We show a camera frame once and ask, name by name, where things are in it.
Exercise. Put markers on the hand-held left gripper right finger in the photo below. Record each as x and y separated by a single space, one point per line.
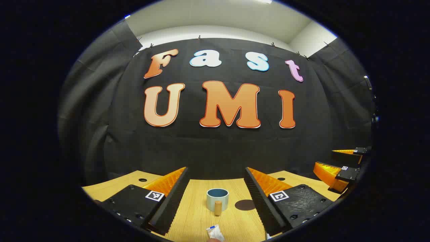
262 205

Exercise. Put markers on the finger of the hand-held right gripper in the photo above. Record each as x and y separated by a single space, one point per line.
347 173
361 150

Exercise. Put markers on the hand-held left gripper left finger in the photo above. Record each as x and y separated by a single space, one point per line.
171 205

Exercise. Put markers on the dark brown round coaster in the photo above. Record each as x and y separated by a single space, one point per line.
245 205

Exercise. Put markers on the white toothpaste tube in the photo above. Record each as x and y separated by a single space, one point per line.
215 232

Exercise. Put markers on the wooden desktop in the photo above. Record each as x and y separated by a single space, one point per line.
195 215

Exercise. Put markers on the black backdrop cloth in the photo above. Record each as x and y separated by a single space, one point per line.
218 148

